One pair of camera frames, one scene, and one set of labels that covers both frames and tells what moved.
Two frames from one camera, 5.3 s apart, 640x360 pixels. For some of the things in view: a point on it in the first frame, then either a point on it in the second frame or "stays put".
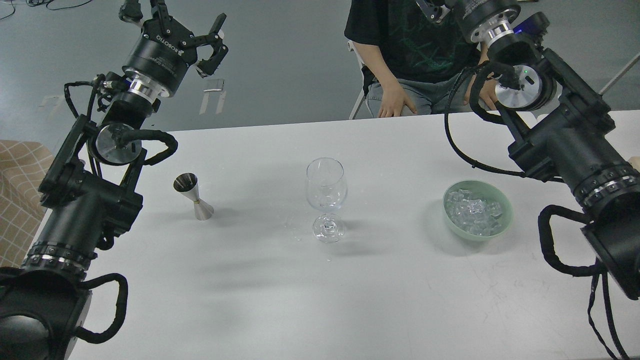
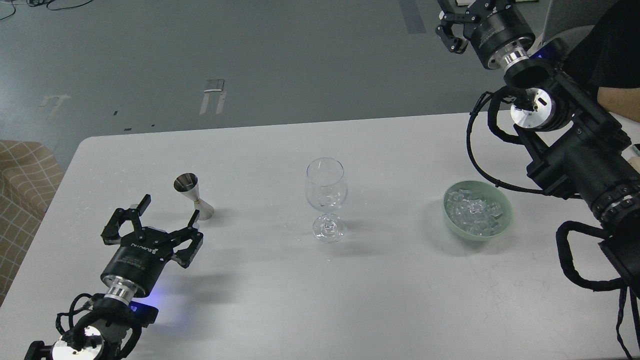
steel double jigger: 187,184 stays put
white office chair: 367,78 to 568,19
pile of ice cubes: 475,216 stays put
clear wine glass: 326,189 stays put
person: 415,59 to 607,58
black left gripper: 161,57 to 135,267
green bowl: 476,211 stays put
